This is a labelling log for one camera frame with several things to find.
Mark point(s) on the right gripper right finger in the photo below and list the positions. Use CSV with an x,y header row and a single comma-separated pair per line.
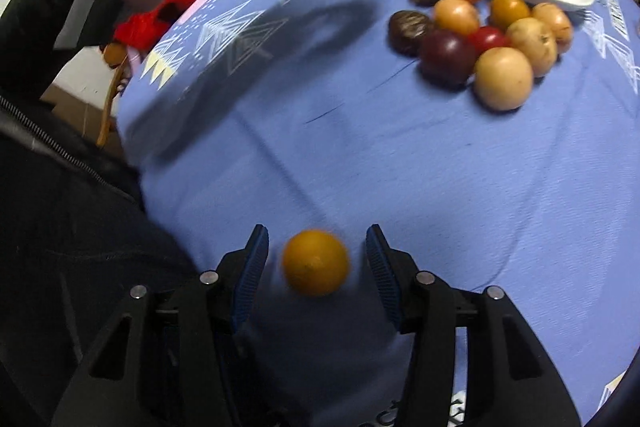
x,y
510,378

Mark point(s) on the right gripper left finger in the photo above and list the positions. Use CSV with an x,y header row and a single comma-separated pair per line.
x,y
174,359

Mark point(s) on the small orange fruit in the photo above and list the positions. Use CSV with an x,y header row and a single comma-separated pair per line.
x,y
315,263

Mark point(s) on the dark purple plum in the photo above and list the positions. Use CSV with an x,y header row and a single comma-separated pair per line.
x,y
446,59

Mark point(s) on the red tomato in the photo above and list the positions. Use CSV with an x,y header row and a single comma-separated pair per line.
x,y
486,38

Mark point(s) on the dark brown mangosteen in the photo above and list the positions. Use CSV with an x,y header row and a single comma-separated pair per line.
x,y
406,29

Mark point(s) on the pale tan fruit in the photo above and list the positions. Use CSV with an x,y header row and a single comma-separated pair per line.
x,y
459,16

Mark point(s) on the red fabric item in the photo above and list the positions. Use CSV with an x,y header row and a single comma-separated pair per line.
x,y
142,31

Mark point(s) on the blue patterned tablecloth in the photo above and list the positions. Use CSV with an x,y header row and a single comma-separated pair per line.
x,y
297,115

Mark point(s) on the yellow orange fruit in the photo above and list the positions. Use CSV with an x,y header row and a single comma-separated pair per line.
x,y
503,13

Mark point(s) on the large tan pear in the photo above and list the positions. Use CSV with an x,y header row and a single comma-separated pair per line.
x,y
503,79

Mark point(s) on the tan round pear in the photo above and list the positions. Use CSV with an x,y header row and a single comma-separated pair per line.
x,y
536,41

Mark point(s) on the tan striped fruit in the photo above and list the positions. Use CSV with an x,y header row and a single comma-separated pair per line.
x,y
558,22

